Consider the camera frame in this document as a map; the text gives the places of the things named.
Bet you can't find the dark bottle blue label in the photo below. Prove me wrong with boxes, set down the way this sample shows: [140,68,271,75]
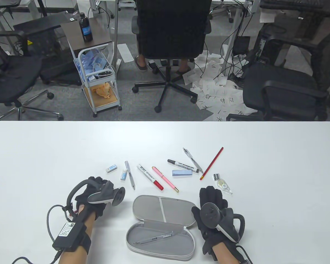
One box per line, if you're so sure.
[79,13,94,43]

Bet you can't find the person's left hand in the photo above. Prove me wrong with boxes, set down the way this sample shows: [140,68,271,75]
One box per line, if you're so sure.
[75,177,112,221]

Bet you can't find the black mesh chair chrome base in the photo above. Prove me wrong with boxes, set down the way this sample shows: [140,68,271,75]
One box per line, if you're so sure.
[0,30,64,121]

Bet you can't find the white marker red cap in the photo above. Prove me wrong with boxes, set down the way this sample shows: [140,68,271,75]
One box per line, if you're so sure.
[137,164,164,191]

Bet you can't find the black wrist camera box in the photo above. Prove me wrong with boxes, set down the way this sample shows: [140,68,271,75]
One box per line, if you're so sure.
[52,222,86,251]

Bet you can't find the person's right forearm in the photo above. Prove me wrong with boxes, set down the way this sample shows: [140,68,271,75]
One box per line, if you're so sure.
[211,245,244,264]

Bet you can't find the black office chair solid back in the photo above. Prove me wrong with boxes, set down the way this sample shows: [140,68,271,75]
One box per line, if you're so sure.
[131,0,213,113]

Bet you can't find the black grey tracking controller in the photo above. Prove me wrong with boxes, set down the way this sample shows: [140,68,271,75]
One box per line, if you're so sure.
[67,179,126,218]
[200,202,245,243]

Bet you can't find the grey cable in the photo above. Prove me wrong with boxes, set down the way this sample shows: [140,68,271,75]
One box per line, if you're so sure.
[11,203,72,264]

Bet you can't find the black desk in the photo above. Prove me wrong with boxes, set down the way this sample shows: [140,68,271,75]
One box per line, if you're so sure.
[260,0,330,21]

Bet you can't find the person's left forearm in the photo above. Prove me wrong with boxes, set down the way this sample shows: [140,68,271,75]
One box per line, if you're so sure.
[58,210,95,264]

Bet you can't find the black wrist strap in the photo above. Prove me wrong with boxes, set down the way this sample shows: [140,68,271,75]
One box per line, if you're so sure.
[71,232,92,252]

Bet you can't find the clear gel pen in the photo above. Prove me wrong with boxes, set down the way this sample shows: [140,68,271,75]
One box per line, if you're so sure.
[125,161,136,190]
[183,148,204,174]
[134,231,179,245]

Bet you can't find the white rolling cart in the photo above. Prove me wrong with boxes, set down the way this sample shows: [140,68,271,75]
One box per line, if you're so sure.
[74,47,123,118]

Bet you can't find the light blue eraser block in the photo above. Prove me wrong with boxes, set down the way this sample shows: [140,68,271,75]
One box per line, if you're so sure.
[172,169,193,178]

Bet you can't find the black adapter box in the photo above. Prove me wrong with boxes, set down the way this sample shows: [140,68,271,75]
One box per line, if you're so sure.
[233,36,251,55]

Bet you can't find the white marker black cap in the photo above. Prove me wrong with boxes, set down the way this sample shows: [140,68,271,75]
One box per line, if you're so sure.
[167,159,200,174]

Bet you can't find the black side table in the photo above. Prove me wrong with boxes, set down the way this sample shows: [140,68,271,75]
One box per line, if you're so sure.
[13,12,81,86]

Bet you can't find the pile of blue packets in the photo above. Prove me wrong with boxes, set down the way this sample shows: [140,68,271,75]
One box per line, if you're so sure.
[75,50,112,81]

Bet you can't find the black computer tower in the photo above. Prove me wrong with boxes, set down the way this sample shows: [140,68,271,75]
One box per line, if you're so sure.
[254,23,290,66]

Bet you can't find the black mesh chair black armrests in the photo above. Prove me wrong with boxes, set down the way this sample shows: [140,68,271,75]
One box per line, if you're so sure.
[226,25,330,121]

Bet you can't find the brown side table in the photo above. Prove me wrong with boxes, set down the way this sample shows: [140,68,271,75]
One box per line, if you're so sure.
[61,17,113,55]

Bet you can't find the black keyboard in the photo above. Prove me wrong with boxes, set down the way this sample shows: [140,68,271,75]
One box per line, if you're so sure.
[275,0,326,8]

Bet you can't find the white cartoon-print pencil case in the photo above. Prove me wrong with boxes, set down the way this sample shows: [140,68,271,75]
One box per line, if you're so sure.
[126,195,197,261]

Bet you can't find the person's right hand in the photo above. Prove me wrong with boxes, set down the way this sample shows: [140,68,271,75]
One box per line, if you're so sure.
[191,186,241,256]

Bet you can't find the red pencil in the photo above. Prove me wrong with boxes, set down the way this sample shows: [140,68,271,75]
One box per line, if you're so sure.
[200,147,224,181]

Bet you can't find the pink pen gold trim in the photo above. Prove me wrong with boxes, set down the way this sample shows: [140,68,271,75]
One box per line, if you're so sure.
[152,166,179,193]

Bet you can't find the clear correction tape dispenser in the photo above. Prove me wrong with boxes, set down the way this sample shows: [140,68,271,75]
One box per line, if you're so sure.
[217,179,233,195]

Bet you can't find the white paper sheet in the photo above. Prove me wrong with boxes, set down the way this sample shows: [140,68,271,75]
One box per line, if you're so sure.
[117,43,134,63]

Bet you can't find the orange cloth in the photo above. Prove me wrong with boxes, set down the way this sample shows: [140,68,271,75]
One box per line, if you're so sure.
[91,83,112,99]

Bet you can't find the pile of white papers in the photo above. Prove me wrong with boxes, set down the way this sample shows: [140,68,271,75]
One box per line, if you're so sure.
[183,50,258,122]

